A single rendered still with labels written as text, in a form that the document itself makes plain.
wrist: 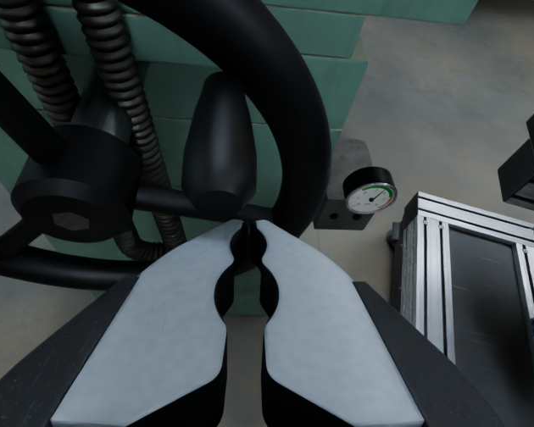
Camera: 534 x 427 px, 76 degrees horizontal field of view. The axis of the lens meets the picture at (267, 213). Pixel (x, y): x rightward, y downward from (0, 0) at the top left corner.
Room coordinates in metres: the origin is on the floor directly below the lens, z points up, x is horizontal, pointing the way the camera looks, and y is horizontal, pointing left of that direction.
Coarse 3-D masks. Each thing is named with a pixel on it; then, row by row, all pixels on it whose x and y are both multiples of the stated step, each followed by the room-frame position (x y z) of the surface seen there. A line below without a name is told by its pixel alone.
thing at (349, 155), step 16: (352, 144) 0.41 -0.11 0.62; (336, 160) 0.37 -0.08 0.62; (352, 160) 0.37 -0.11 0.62; (368, 160) 0.38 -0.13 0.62; (336, 176) 0.34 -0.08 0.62; (336, 192) 0.31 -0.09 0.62; (320, 208) 0.30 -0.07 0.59; (336, 208) 0.30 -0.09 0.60; (320, 224) 0.29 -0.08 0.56; (336, 224) 0.30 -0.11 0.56; (352, 224) 0.30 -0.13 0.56
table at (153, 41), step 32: (288, 0) 0.31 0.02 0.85; (320, 0) 0.31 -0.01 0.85; (352, 0) 0.32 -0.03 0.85; (384, 0) 0.33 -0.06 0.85; (416, 0) 0.33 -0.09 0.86; (448, 0) 0.34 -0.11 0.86; (0, 32) 0.18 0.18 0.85; (64, 32) 0.18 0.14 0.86; (128, 32) 0.19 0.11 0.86; (160, 32) 0.20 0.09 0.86; (192, 64) 0.20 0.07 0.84
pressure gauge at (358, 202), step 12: (372, 168) 0.30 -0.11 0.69; (348, 180) 0.29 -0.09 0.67; (360, 180) 0.28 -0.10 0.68; (372, 180) 0.28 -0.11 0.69; (384, 180) 0.28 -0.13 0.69; (348, 192) 0.27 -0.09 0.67; (360, 192) 0.27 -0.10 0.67; (372, 192) 0.27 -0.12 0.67; (384, 192) 0.28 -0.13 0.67; (396, 192) 0.28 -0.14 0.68; (348, 204) 0.27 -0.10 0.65; (360, 204) 0.27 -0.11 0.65; (372, 204) 0.28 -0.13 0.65; (384, 204) 0.28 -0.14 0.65
